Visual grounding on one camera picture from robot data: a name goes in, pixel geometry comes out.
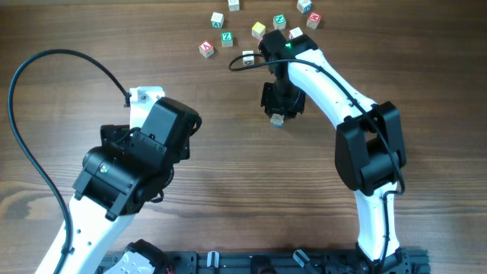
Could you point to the teal sided white block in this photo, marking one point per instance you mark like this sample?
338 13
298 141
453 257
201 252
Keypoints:
217 20

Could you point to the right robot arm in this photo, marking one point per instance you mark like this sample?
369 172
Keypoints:
370 148

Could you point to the blue sided block top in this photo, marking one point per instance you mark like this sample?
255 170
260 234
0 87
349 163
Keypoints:
304 6

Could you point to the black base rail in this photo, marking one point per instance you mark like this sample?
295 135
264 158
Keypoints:
328 261

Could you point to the yellow top block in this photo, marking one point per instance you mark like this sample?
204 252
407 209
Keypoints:
258 30

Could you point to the red A block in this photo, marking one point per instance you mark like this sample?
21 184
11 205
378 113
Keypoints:
206 48

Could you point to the green N block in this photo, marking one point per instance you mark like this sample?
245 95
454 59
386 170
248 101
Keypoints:
279 22

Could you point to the white block red side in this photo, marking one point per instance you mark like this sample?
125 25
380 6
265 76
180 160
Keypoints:
295 32

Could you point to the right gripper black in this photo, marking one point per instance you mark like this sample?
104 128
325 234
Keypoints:
282 103

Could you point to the green Z block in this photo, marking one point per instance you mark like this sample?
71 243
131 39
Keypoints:
227 39

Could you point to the white block black drawing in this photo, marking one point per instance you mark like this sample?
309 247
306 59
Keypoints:
248 57

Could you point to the plain block top edge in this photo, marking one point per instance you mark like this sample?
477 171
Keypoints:
233 5

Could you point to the red M block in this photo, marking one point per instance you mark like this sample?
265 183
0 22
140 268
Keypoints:
314 20

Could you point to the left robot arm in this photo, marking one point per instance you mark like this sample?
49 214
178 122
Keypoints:
132 166

